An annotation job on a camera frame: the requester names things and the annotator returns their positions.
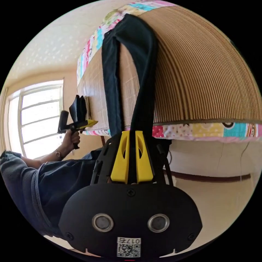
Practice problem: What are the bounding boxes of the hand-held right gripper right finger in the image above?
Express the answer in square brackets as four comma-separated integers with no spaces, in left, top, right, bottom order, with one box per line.
[135,131,154,184]

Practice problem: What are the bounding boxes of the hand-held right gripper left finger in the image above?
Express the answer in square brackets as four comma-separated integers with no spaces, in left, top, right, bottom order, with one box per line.
[110,131,130,184]

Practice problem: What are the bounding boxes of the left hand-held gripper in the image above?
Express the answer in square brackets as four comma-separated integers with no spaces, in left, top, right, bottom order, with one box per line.
[65,120,99,150]

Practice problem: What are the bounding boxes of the black pants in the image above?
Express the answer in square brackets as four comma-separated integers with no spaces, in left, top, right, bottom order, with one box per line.
[69,13,158,183]

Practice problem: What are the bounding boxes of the person's left forearm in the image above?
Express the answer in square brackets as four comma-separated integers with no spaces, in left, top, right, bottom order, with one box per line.
[19,149,66,169]

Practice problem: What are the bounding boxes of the person's left hand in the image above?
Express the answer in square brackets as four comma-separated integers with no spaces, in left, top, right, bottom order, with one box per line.
[60,131,81,156]

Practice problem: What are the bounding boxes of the person's body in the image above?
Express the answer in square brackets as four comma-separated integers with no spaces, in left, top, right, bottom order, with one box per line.
[0,148,107,240]

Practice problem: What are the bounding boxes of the bed with woven mat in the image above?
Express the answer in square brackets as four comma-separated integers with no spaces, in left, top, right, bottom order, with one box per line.
[76,0,262,145]

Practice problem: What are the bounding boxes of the window with white frame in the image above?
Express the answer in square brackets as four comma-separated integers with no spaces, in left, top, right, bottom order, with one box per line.
[4,79,65,160]

